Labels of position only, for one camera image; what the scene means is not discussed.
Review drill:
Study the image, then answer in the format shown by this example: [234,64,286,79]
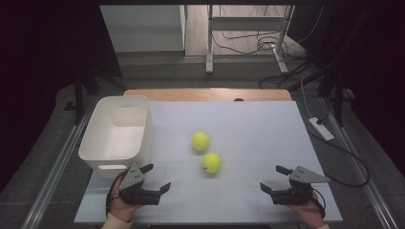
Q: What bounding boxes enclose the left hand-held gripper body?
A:
[118,163,161,206]

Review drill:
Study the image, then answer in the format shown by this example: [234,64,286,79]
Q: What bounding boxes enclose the white cable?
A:
[300,75,315,119]

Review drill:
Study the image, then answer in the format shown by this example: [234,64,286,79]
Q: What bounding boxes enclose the person's left hand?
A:
[108,177,143,223]

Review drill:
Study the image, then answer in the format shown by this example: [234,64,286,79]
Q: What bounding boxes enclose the tangle of floor cables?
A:
[212,4,329,91]

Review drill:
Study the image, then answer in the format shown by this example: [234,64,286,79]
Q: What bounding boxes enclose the person's right hand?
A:
[284,190,327,229]

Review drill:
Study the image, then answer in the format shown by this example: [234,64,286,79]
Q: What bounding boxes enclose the black metal stand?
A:
[318,60,355,128]
[63,66,128,126]

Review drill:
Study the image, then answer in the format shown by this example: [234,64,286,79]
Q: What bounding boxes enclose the black power strip cable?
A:
[307,109,372,188]

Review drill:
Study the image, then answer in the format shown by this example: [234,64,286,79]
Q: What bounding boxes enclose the white power strip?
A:
[308,116,335,142]

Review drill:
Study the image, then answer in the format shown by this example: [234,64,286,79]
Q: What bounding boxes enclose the white metal desk frame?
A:
[204,4,296,76]

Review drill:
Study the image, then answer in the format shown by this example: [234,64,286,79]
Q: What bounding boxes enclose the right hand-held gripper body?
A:
[270,165,331,205]

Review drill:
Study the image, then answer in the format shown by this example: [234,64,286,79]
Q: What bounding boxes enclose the white cabinet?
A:
[99,4,186,53]

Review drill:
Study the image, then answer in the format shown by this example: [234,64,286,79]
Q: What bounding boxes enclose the white plastic bin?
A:
[77,94,155,179]

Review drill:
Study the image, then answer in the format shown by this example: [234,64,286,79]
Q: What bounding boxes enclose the right hand-held gripper cable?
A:
[310,187,328,219]

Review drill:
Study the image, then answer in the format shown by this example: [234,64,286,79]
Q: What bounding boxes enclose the white table mat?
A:
[74,100,344,224]

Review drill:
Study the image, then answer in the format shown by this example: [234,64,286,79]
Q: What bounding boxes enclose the grey metal rail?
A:
[320,96,399,229]
[20,101,98,229]

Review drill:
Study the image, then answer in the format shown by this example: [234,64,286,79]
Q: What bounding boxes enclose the yellow tennis ball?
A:
[201,153,223,175]
[191,131,211,152]

